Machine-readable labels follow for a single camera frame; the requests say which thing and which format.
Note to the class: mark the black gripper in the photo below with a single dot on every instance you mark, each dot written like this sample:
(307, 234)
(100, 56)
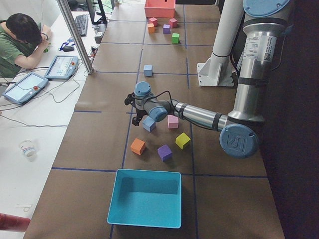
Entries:
(140, 113)

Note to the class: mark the light blue foam block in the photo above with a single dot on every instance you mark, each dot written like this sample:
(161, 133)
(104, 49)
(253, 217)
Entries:
(149, 124)
(148, 70)

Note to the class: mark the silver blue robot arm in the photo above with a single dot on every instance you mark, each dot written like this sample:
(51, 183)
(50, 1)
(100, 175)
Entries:
(263, 21)

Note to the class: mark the orange foam block left group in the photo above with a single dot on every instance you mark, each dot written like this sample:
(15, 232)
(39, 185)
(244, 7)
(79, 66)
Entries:
(138, 146)

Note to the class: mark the orange foam block group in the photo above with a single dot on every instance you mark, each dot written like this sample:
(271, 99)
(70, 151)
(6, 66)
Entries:
(151, 28)
(138, 146)

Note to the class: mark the pink foam block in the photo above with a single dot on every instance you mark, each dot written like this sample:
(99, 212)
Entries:
(172, 122)

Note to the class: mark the purple foam block left group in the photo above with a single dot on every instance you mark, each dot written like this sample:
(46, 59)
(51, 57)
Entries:
(164, 152)

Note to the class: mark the purple foam block group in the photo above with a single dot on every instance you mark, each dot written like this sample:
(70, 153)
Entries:
(166, 29)
(164, 152)

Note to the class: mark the yellow foam block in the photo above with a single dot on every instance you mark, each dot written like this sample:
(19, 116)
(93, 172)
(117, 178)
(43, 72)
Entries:
(182, 141)

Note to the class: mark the blue plastic bin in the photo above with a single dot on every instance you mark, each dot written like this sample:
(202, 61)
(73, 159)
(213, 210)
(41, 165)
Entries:
(146, 198)

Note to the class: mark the teach pendant far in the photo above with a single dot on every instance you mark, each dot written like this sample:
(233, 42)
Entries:
(62, 68)

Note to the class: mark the teach pendant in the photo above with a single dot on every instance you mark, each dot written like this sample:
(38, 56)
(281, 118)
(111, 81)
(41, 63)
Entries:
(62, 68)
(25, 89)

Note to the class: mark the green foam block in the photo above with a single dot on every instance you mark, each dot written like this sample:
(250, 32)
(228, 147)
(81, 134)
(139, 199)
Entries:
(175, 38)

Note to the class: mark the orange foam block right group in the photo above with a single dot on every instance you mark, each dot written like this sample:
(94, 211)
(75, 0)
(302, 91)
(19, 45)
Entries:
(151, 28)

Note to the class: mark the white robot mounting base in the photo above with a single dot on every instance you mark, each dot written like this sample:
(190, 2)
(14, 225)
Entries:
(219, 76)

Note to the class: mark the purple foam block right group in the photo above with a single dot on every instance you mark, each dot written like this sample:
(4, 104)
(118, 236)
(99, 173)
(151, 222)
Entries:
(166, 29)

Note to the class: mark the black computer mouse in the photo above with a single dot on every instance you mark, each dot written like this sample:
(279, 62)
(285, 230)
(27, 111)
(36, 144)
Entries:
(68, 48)

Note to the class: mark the red foam block near tray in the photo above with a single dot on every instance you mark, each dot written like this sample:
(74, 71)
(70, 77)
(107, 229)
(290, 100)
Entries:
(153, 21)

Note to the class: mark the dark red foam block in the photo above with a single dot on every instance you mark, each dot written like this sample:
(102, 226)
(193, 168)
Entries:
(173, 23)

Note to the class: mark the paper cup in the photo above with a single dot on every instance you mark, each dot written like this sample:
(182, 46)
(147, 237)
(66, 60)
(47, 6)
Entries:
(27, 148)

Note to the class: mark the pink plastic tray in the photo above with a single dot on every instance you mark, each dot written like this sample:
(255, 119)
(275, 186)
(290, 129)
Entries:
(160, 8)

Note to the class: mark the black keyboard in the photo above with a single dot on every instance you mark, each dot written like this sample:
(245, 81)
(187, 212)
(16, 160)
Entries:
(81, 22)

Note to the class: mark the teach pendant near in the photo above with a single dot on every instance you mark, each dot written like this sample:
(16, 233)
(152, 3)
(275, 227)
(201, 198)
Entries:
(25, 89)

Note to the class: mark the seated person green shirt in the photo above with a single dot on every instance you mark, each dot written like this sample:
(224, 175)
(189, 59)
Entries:
(22, 44)

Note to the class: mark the red cylinder object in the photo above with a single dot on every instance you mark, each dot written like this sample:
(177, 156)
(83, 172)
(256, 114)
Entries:
(13, 223)

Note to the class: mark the aluminium frame post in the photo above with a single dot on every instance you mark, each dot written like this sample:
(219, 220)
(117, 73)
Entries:
(68, 17)

